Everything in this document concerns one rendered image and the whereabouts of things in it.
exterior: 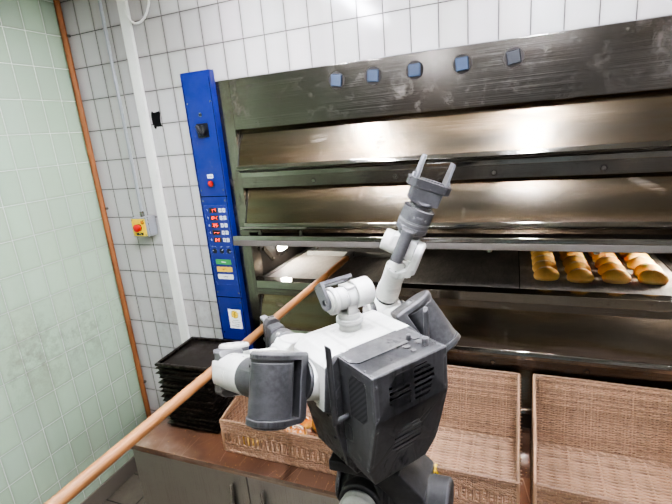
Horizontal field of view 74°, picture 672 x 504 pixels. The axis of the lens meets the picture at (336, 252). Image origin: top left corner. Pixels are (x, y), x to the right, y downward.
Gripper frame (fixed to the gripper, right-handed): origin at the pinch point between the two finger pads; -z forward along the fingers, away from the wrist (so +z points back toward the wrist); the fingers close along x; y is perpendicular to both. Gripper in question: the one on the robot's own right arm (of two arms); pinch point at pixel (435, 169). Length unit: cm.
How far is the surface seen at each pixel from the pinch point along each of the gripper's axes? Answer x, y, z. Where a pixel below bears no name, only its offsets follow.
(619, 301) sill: -90, 20, 27
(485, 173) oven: -33, 44, 1
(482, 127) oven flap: -26, 48, -14
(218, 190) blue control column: 65, 87, 50
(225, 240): 56, 84, 72
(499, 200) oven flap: -41, 42, 8
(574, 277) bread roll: -84, 39, 28
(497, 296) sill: -55, 36, 44
